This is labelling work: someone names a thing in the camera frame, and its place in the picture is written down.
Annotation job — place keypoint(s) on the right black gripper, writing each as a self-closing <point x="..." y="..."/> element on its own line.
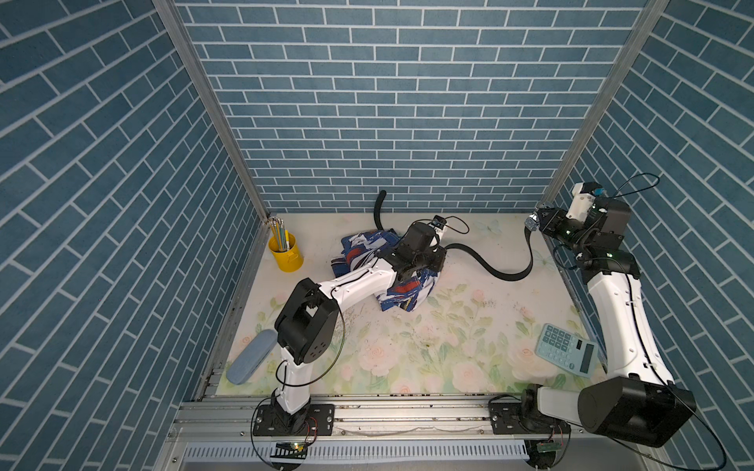
<point x="555" y="216"/>

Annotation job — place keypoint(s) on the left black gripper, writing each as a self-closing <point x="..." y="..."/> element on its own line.
<point x="438" y="255"/>

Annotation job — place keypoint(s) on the blue patterned trousers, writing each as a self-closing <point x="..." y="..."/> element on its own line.
<point x="362" y="254"/>

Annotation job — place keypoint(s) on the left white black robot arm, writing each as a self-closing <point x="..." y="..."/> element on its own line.
<point x="305" y="329"/>

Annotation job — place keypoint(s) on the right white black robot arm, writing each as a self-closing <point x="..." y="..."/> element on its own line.
<point x="639" y="402"/>

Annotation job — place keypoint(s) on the floral table mat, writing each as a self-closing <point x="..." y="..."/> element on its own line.
<point x="474" y="333"/>

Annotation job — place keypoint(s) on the light green calculator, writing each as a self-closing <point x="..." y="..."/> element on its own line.
<point x="567" y="351"/>

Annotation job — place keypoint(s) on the yellow pen cup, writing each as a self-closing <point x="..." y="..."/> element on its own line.
<point x="286" y="253"/>

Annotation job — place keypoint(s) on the pens in cup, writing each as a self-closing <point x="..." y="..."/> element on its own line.
<point x="280" y="233"/>

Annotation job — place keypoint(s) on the blue grey glasses case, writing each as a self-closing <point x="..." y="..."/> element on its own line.
<point x="252" y="356"/>

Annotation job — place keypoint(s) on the right small circuit board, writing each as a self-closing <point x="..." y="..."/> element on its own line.
<point x="548" y="447"/>

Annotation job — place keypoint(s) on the small circuit board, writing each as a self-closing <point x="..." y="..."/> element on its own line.
<point x="548" y="447"/>
<point x="281" y="451"/>

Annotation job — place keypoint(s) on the left small circuit board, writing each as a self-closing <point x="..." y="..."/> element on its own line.
<point x="281" y="451"/>

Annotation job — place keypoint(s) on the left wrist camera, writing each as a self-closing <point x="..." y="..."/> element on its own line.
<point x="440" y="226"/>

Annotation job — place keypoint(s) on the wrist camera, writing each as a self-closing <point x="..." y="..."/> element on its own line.
<point x="440" y="226"/>
<point x="584" y="195"/>

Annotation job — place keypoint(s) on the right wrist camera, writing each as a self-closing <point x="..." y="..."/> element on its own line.
<point x="584" y="195"/>

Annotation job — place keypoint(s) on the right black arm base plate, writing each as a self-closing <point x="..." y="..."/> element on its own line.
<point x="507" y="418"/>

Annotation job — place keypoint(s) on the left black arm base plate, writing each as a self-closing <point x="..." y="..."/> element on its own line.
<point x="271" y="420"/>

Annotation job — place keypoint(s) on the aluminium mounting rail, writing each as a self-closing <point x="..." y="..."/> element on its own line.
<point x="229" y="418"/>

